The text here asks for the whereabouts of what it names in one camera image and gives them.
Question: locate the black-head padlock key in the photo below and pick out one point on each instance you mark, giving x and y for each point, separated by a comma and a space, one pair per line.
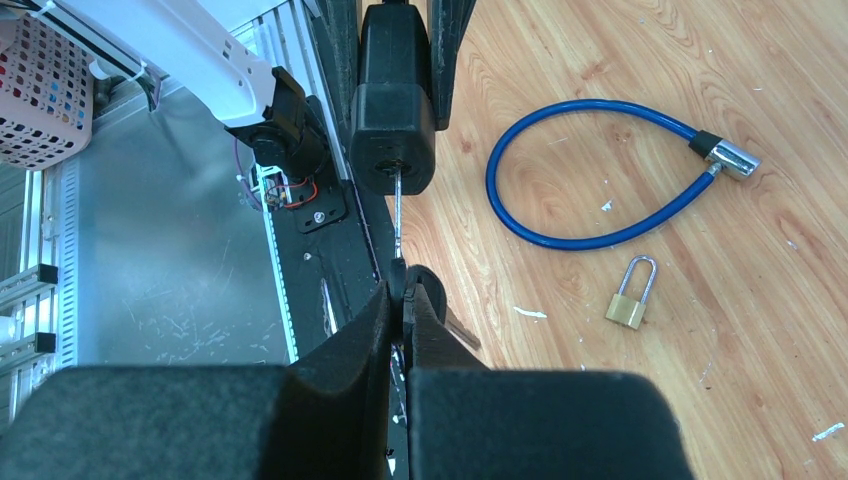
399, 282

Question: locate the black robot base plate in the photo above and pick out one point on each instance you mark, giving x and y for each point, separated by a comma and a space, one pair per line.
331, 252

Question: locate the blue cable lock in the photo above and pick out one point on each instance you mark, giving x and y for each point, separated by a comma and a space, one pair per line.
517, 200

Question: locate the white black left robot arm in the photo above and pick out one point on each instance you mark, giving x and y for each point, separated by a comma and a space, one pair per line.
261, 104

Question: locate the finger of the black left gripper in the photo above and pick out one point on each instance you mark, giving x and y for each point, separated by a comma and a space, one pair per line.
339, 46
449, 20

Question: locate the pink perforated basket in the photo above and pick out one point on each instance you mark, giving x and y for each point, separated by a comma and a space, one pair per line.
46, 95

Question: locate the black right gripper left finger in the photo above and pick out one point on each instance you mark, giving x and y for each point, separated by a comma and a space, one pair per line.
154, 422

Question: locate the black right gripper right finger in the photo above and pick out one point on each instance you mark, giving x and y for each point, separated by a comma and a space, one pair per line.
466, 421

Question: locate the aluminium base frame rails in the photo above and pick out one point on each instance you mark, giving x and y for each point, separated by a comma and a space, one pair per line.
151, 246

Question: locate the brass padlock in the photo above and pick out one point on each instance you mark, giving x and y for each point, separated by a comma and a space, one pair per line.
627, 311

